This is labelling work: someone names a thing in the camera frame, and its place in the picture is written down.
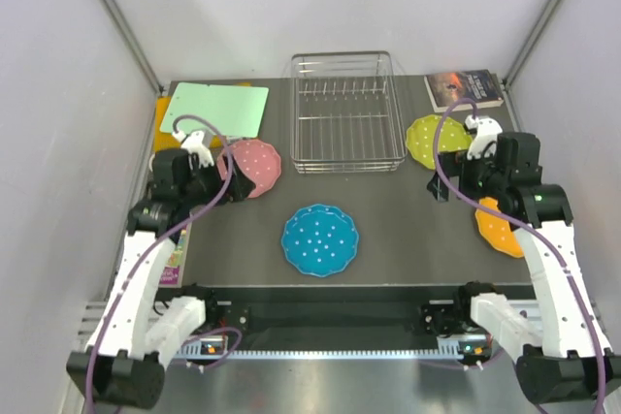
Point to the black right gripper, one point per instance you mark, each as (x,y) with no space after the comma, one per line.
(456,163)

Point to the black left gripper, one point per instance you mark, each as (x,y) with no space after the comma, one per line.
(240,187)

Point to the pink polka dot plate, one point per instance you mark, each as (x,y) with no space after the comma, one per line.
(259,162)

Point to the green polka dot plate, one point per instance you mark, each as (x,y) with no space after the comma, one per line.
(420,137)

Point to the orange polka dot plate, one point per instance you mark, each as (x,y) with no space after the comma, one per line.
(496,231)

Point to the blue polka dot plate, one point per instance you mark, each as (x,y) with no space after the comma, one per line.
(320,240)

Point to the metal wire dish rack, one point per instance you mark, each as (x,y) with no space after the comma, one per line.
(345,116)

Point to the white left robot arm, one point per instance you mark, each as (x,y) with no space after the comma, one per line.
(126,358)

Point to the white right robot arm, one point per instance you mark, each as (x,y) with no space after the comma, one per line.
(568,358)

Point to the mint green cutting board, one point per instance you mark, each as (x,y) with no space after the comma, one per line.
(235,111)

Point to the yellow cutting board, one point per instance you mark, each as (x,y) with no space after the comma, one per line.
(163,140)

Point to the dark cover book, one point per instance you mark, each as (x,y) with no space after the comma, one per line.
(479,85)

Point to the purple treehouse book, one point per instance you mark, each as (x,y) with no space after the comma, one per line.
(172,276)

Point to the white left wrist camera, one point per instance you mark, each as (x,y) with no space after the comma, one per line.
(197,143)

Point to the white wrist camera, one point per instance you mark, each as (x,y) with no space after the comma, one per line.
(485,131)
(197,143)

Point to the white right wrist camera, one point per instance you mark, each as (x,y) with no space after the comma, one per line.
(485,131)

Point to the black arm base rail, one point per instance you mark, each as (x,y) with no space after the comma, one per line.
(438,310)

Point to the perforated cable duct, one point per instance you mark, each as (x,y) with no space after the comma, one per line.
(446,349)

